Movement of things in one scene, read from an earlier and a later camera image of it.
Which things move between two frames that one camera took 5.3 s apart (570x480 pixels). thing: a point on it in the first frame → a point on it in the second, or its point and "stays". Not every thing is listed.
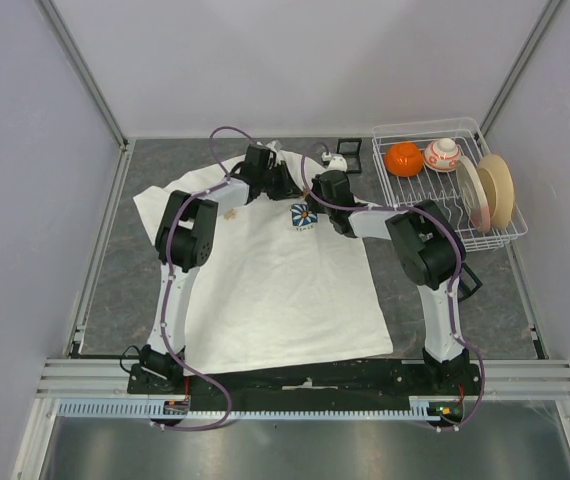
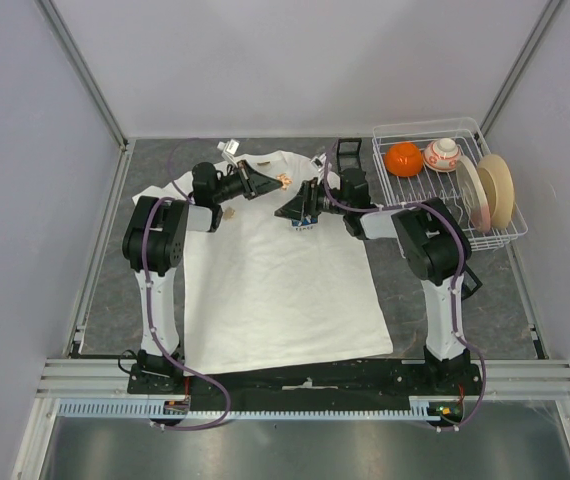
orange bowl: [403, 160] stays
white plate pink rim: [473, 193] stays
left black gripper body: [275, 182] → [240, 183]
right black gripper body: [323, 206] → [316, 193]
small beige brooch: [231, 214] stays
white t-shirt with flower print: [284, 288] stays
